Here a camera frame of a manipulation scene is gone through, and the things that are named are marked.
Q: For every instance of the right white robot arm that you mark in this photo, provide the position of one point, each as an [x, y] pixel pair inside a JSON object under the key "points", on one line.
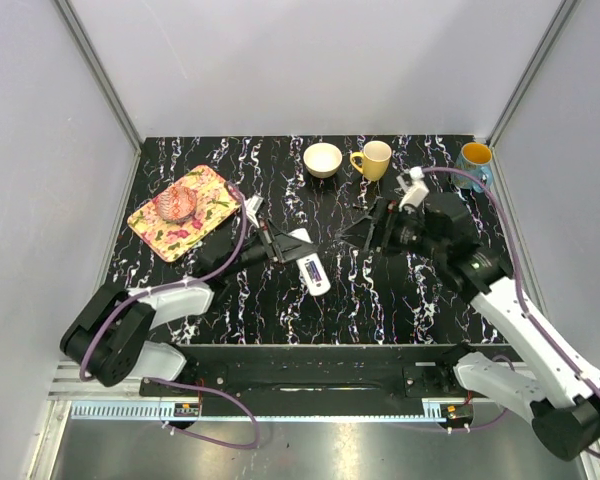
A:
{"points": [[561, 400]]}

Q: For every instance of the aluminium frame post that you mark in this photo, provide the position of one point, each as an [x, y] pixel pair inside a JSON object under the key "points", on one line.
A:
{"points": [[87, 50], [556, 26]]}

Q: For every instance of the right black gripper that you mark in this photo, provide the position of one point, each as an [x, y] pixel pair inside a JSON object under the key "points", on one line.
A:
{"points": [[359, 232]]}

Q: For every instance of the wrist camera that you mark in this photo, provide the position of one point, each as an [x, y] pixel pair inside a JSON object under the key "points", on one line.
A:
{"points": [[414, 188], [252, 207]]}

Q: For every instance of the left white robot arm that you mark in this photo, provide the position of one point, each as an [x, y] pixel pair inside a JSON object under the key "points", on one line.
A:
{"points": [[107, 337]]}

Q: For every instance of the left aluminium frame post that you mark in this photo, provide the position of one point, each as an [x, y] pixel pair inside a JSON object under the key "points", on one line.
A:
{"points": [[87, 50]]}

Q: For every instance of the pink patterned small bowl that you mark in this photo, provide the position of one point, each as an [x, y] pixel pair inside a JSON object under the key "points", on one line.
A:
{"points": [[176, 204]]}

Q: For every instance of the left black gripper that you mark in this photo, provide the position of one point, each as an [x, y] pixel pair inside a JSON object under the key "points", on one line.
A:
{"points": [[295, 248]]}

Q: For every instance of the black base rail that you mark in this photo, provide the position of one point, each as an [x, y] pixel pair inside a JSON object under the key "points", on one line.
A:
{"points": [[320, 383]]}

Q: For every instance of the right aluminium frame post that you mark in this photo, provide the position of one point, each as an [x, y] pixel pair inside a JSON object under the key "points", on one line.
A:
{"points": [[556, 26]]}

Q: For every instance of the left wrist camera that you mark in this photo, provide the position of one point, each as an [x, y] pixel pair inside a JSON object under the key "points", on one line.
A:
{"points": [[252, 207]]}

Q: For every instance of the cream ceramic bowl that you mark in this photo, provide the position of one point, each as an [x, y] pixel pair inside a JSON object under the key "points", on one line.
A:
{"points": [[322, 160]]}

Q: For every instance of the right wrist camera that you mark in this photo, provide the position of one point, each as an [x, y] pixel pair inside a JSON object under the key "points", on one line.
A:
{"points": [[414, 188]]}

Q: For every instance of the yellow mug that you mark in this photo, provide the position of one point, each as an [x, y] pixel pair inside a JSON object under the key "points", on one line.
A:
{"points": [[373, 160]]}

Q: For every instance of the dark blue battery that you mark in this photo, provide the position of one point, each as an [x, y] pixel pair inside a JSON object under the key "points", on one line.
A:
{"points": [[314, 271]]}

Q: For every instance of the white remote control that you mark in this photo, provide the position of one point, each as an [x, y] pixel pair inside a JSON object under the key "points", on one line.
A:
{"points": [[304, 252]]}

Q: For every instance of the blue butterfly mug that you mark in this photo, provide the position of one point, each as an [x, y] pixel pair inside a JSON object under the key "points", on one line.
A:
{"points": [[474, 159]]}

